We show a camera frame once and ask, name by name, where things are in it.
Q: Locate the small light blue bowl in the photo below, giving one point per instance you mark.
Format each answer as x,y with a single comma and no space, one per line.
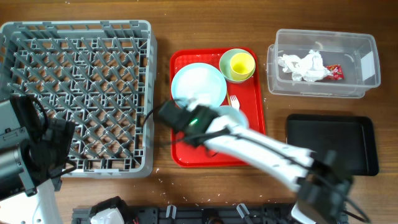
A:
236,115

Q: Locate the white tissue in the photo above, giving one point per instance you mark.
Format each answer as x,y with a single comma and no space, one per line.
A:
310,68

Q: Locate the red snack wrapper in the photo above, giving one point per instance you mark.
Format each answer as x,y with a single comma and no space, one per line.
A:
336,72

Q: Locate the white napkin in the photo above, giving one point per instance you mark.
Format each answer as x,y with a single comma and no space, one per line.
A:
290,64

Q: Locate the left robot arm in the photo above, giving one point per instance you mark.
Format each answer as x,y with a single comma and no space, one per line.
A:
34,156

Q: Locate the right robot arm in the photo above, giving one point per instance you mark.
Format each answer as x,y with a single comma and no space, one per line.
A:
321,182

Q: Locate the grey dishwasher rack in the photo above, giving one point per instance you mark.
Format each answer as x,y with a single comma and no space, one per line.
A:
99,75

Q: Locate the light blue plate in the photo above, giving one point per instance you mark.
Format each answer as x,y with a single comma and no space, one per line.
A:
198,84

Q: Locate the wooden chopstick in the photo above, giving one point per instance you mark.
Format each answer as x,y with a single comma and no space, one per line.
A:
228,98

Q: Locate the white plastic fork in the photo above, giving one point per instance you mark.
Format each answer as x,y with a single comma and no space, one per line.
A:
234,102

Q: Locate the green bowl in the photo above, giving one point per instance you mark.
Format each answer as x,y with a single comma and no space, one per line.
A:
225,66

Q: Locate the yellow cup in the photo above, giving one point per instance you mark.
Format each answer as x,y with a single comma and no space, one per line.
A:
242,65

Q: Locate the black tray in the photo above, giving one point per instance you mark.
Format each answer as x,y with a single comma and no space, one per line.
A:
352,137

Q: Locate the clear plastic bin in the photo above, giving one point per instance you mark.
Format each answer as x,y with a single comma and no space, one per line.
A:
356,54

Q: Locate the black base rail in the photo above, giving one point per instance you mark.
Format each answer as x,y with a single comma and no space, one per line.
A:
265,214

